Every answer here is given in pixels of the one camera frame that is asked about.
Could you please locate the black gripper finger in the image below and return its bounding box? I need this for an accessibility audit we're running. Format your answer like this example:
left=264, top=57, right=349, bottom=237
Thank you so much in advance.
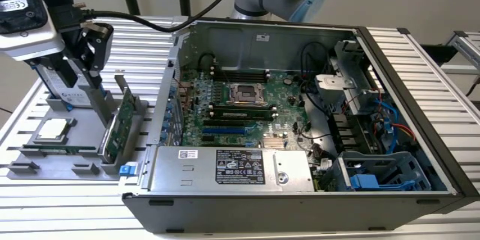
left=35, top=56, right=81, bottom=89
left=80, top=22, right=115, bottom=89

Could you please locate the Nvidia graphics card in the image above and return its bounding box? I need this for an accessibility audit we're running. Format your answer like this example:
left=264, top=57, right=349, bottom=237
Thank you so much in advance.
left=97, top=69, right=143, bottom=165

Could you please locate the hard disk in blue carrier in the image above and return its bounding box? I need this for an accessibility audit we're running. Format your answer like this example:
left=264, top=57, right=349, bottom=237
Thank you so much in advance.
left=32, top=62, right=105, bottom=111

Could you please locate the silver CPU chip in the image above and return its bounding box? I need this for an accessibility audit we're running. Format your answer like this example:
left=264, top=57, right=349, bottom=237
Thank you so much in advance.
left=39, top=118, right=76, bottom=139

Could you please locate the grey parts rack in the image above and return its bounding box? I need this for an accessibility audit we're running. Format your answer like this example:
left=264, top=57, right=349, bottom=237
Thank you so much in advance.
left=7, top=74, right=157, bottom=182

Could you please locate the green RAM stick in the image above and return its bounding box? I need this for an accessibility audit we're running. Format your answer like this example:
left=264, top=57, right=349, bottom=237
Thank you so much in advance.
left=20, top=144, right=99, bottom=151

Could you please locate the blue case latch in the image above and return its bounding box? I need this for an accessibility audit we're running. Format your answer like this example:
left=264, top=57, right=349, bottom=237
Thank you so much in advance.
left=119, top=162, right=136, bottom=180

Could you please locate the CPU socket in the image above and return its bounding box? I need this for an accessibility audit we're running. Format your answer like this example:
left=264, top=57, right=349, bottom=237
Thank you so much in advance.
left=224, top=82, right=263, bottom=105

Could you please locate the black expansion slot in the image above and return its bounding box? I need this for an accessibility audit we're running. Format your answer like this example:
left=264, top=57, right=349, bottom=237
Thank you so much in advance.
left=204, top=119, right=244, bottom=128

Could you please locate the blue expansion slot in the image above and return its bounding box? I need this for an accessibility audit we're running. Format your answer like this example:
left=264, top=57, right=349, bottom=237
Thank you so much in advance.
left=203, top=127, right=247, bottom=137

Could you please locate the green motherboard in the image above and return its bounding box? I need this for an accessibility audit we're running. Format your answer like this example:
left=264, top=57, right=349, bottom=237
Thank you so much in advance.
left=179, top=70, right=312, bottom=147

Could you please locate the silver power supply unit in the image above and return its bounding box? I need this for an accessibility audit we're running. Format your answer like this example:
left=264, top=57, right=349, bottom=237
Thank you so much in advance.
left=148, top=146, right=315, bottom=193

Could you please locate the silver chipset heat sink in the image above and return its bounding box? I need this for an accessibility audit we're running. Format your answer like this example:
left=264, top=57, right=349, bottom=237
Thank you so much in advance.
left=263, top=135, right=288, bottom=150

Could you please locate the silver metal drive cage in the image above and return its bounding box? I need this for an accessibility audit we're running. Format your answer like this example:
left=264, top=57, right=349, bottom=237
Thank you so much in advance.
left=315, top=39, right=376, bottom=114

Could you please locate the black and grey PC case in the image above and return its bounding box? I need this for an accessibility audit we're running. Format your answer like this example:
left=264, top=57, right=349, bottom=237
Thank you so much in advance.
left=121, top=15, right=480, bottom=234

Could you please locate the blue plastic drive latch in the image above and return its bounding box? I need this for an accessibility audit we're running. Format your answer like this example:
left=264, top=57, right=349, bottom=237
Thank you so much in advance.
left=351, top=174, right=380, bottom=190

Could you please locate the blue-grey disk bay cage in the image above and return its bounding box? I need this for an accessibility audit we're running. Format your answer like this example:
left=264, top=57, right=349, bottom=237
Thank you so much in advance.
left=335, top=151, right=432, bottom=193

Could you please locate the black camera cable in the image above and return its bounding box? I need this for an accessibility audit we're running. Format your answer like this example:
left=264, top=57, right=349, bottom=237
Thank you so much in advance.
left=71, top=0, right=241, bottom=33

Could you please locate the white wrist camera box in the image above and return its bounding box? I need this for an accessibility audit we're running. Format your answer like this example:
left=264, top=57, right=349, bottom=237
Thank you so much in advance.
left=0, top=0, right=64, bottom=61

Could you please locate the blue data wire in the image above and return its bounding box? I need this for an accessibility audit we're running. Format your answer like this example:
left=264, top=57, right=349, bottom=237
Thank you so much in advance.
left=375, top=99, right=405, bottom=153

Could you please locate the aluminium frame side table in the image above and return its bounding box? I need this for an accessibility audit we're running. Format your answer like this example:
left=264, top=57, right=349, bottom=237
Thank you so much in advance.
left=437, top=30, right=480, bottom=83

